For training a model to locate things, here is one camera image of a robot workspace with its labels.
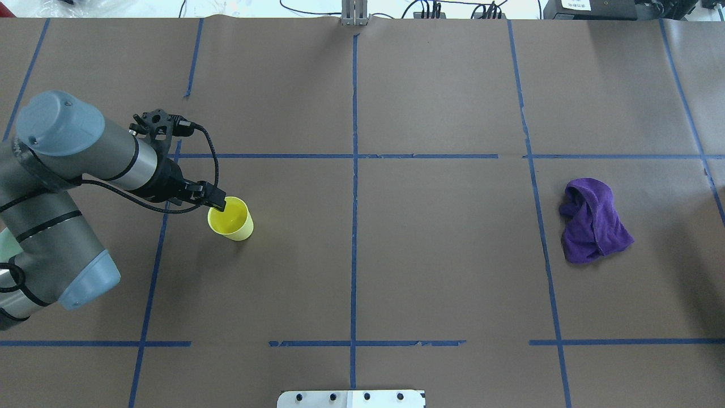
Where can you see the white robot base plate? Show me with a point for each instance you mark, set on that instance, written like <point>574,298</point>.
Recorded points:
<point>353,398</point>

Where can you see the yellow plastic cup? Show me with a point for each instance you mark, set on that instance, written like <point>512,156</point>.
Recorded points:
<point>234,222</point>

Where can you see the grey metal camera post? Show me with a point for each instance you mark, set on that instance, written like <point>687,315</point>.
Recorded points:
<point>354,13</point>

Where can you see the black equipment box with label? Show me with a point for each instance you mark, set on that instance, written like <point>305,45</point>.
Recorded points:
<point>590,10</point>

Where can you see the black power strip left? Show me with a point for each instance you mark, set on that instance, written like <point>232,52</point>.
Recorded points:
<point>432,14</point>

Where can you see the black power strip right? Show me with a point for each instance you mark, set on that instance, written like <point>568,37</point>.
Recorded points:
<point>496,14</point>

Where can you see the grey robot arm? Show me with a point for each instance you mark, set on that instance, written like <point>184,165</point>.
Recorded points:
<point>61,143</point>

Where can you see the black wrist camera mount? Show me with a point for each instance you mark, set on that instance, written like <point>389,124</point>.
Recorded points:
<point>158,125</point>

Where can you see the pale green ceramic bowl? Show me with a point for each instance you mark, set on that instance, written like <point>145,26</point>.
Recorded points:
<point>9,247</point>

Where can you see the black power strip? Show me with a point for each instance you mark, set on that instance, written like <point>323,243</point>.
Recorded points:
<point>432,14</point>
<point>496,14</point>

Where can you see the purple cloth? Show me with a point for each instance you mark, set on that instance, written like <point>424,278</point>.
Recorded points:
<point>593,228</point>

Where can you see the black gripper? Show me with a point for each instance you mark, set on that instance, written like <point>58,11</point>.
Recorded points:
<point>166,182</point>

